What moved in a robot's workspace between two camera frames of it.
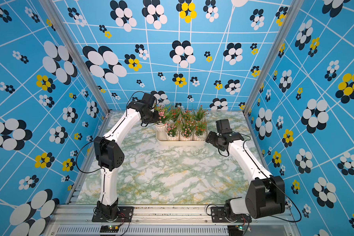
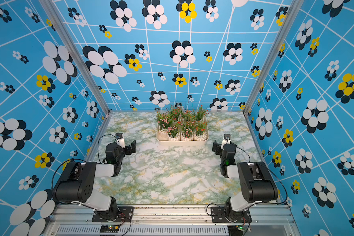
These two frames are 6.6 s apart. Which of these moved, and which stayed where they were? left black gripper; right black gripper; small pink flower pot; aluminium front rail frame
Moved: right black gripper; left black gripper
Stayed: aluminium front rail frame; small pink flower pot
